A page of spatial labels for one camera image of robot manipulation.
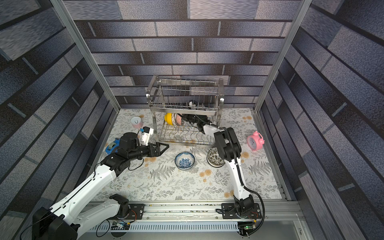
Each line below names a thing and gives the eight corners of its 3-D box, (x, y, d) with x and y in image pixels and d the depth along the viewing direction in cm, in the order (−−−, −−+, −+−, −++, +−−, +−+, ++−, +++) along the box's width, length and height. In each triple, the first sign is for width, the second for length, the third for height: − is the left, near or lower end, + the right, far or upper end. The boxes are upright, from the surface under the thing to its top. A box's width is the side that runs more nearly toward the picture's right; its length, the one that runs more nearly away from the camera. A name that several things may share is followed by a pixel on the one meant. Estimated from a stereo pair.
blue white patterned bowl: (175, 173, 88) (173, 169, 83) (176, 156, 96) (175, 151, 90) (195, 173, 88) (195, 169, 83) (195, 156, 96) (195, 151, 90)
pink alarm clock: (252, 153, 97) (259, 143, 87) (245, 141, 103) (250, 131, 93) (259, 151, 98) (266, 141, 88) (252, 139, 104) (257, 129, 94)
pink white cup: (132, 129, 110) (129, 123, 105) (134, 121, 115) (132, 116, 110) (142, 129, 110) (139, 123, 105) (144, 121, 115) (142, 116, 110)
